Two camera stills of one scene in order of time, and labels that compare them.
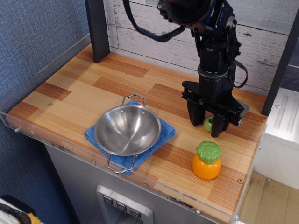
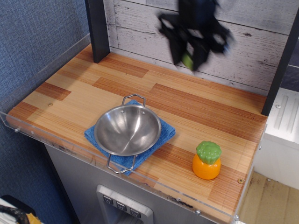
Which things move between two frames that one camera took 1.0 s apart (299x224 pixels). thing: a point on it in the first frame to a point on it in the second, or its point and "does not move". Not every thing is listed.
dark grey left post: (97, 24) does not move
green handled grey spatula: (208, 122) to (188, 61)
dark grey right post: (288, 53) does not move
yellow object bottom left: (33, 219) does not move
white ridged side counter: (277, 159) does not move
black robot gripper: (215, 93) to (195, 18)
